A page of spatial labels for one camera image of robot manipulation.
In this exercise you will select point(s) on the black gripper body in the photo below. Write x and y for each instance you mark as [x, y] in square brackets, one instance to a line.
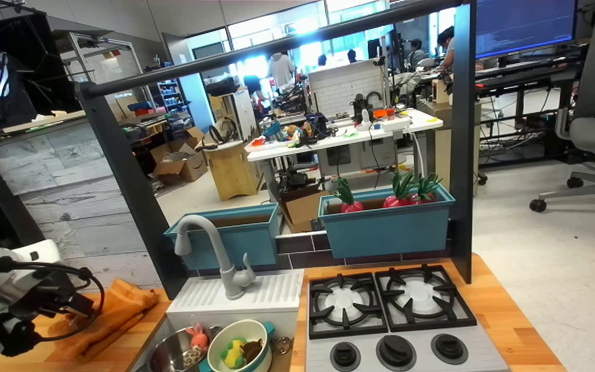
[43, 292]

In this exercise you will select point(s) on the orange towel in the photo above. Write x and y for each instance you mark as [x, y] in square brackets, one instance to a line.
[122, 308]

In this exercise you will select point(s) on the pink plush toy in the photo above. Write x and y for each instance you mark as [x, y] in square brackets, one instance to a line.
[198, 339]

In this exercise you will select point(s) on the green plush toy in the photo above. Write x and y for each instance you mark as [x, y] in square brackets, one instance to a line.
[234, 355]

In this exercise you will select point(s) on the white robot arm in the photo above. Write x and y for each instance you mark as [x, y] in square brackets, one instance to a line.
[32, 257]

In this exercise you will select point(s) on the steel pot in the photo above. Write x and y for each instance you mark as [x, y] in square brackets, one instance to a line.
[176, 355]

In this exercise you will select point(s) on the white teal-rimmed pot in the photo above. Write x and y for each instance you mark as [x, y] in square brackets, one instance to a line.
[244, 332]

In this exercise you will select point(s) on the white sink unit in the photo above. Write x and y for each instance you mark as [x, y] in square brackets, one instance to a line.
[273, 299]

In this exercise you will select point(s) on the toy stove top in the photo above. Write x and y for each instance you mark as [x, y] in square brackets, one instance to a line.
[394, 322]

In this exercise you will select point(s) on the grey wood backsplash panel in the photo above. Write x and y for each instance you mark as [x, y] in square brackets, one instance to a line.
[69, 188]

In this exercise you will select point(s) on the cardboard box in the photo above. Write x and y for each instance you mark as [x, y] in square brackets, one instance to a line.
[176, 161]

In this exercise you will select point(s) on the grey toy faucet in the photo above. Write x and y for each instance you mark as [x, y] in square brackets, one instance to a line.
[234, 282]

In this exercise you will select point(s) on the teal planter box left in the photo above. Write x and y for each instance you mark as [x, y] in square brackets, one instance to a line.
[244, 232]

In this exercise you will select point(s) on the teal planter box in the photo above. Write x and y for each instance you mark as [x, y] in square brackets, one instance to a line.
[382, 232]
[244, 232]

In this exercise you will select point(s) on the wooden stool cabinet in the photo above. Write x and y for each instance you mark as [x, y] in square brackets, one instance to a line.
[231, 172]

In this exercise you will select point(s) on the teal planter box right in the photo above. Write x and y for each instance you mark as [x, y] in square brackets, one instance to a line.
[382, 232]

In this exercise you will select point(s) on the white work table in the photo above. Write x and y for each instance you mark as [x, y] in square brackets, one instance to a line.
[346, 132]

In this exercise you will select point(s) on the blue monitor screen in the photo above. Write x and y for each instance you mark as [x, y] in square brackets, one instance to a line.
[517, 25]

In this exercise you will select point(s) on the black frame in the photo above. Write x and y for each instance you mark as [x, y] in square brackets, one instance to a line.
[142, 206]

